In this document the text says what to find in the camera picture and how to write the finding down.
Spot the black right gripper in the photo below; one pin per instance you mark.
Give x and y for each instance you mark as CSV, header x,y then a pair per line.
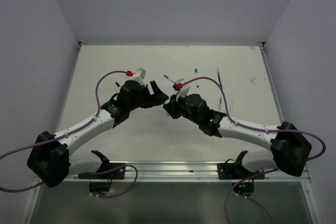
x,y
172,106

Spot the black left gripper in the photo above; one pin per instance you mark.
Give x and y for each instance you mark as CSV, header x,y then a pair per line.
x,y
157,98

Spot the grey capped white marker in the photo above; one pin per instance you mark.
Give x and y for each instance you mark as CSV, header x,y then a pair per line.
x,y
168,78

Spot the pink capped white marker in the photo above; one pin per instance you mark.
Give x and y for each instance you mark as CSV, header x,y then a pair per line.
x,y
165,102

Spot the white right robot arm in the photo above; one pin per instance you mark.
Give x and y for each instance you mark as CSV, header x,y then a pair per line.
x,y
295,163

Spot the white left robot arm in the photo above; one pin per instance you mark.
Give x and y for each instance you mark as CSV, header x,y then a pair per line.
x,y
50,158

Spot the dark purple gel pen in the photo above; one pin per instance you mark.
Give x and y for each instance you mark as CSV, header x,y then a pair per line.
x,y
220,104

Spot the blue gel pen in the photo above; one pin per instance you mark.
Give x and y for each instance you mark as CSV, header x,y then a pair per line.
x,y
219,78

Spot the green capped white marker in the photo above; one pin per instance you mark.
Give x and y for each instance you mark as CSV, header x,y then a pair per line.
x,y
196,77

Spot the yellow capped white marker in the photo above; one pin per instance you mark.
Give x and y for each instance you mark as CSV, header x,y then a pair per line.
x,y
231,106

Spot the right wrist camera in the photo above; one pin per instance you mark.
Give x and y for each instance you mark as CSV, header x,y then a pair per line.
x,y
181,88

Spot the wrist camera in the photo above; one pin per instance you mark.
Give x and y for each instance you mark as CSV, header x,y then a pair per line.
x,y
181,88
139,76

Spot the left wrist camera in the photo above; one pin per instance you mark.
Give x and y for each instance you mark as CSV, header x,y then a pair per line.
x,y
139,76

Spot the aluminium front mounting rail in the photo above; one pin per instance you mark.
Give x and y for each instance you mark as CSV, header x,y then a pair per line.
x,y
177,171

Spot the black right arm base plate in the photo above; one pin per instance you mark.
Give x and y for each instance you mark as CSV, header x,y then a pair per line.
x,y
230,171

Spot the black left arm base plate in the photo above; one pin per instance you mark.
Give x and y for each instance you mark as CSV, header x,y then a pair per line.
x,y
102,184

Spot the aluminium table edge rail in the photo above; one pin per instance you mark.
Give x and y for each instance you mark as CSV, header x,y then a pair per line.
x,y
275,98

